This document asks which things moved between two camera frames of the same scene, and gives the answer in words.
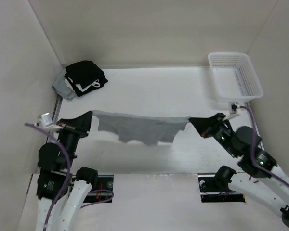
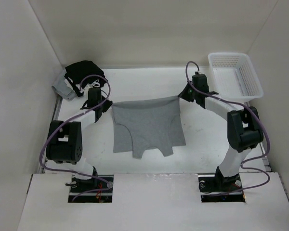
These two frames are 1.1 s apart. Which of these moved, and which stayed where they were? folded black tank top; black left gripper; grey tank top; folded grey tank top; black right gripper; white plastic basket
Moved: grey tank top; black left gripper; black right gripper
Stayed: white plastic basket; folded black tank top; folded grey tank top
